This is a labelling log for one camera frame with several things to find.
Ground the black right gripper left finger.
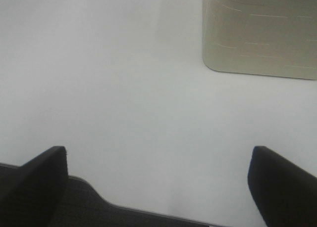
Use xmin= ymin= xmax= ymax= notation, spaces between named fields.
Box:
xmin=0 ymin=146 xmax=68 ymax=227

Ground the beige plastic bin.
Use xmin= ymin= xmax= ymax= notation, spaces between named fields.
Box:
xmin=202 ymin=0 xmax=317 ymax=80

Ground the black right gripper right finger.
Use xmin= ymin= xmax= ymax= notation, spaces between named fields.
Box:
xmin=248 ymin=146 xmax=317 ymax=227

